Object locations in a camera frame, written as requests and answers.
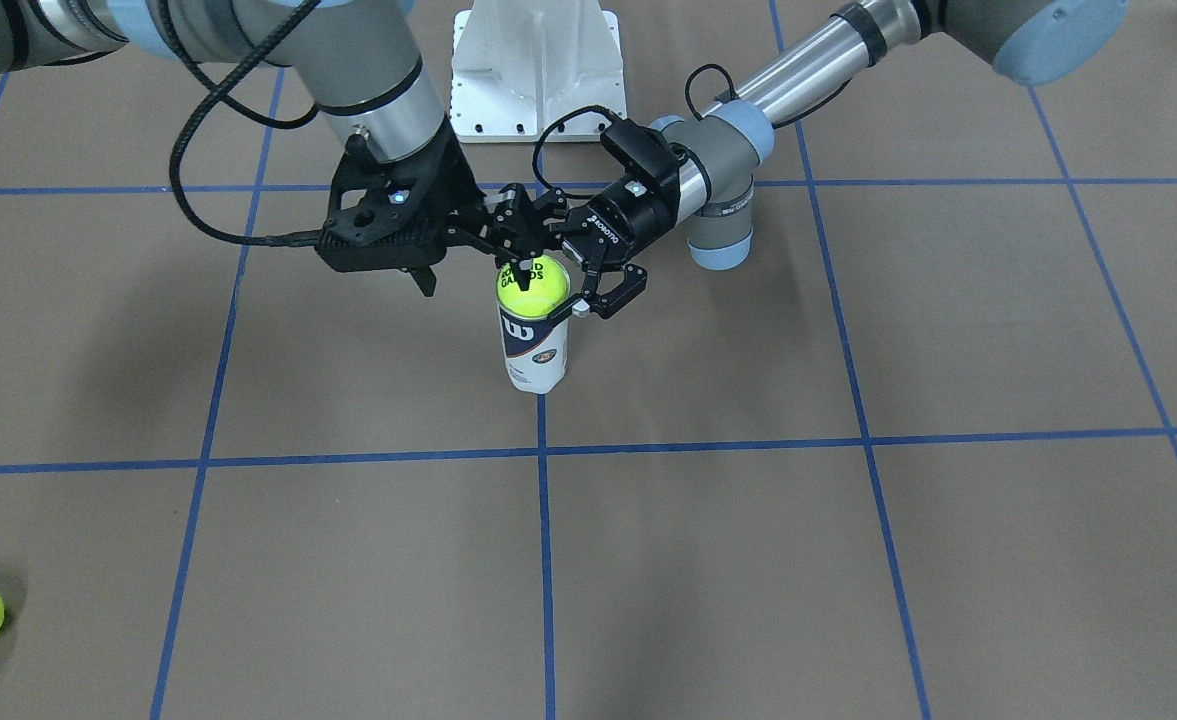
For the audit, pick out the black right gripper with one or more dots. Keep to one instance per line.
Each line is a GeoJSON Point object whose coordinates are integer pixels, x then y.
{"type": "Point", "coordinates": [451, 193]}

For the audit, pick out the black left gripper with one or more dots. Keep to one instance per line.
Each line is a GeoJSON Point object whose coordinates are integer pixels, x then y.
{"type": "Point", "coordinates": [636, 212]}

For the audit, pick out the Roland Garros tennis ball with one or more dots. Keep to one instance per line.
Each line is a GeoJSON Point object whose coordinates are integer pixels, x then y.
{"type": "Point", "coordinates": [548, 286]}

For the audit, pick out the clear tennis ball can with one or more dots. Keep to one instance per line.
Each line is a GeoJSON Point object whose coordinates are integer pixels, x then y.
{"type": "Point", "coordinates": [535, 351]}

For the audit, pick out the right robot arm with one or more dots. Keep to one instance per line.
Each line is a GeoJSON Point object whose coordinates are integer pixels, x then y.
{"type": "Point", "coordinates": [357, 59]}

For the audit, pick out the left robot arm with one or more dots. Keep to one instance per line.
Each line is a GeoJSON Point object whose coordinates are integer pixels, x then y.
{"type": "Point", "coordinates": [696, 172]}

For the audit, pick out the brown paper table mat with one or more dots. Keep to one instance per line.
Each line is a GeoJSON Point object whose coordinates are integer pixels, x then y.
{"type": "Point", "coordinates": [916, 457]}

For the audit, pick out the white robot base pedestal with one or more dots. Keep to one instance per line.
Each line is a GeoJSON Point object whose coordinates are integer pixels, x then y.
{"type": "Point", "coordinates": [518, 67]}

